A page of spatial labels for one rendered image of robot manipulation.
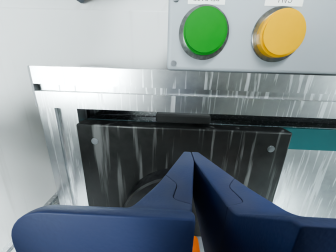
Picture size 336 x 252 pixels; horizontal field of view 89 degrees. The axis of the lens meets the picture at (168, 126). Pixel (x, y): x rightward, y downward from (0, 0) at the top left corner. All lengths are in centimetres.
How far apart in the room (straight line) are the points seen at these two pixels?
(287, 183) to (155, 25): 32
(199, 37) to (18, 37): 29
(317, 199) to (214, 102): 26
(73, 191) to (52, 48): 22
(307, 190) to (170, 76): 28
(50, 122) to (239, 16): 23
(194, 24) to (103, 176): 20
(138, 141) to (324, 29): 21
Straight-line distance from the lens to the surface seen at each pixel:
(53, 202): 36
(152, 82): 19
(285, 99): 23
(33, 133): 40
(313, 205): 39
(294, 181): 34
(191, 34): 18
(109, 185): 24
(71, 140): 24
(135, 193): 21
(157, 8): 30
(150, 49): 29
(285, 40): 20
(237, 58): 20
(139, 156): 21
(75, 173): 26
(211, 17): 18
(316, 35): 23
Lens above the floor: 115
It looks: 71 degrees down
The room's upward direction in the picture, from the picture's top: 174 degrees counter-clockwise
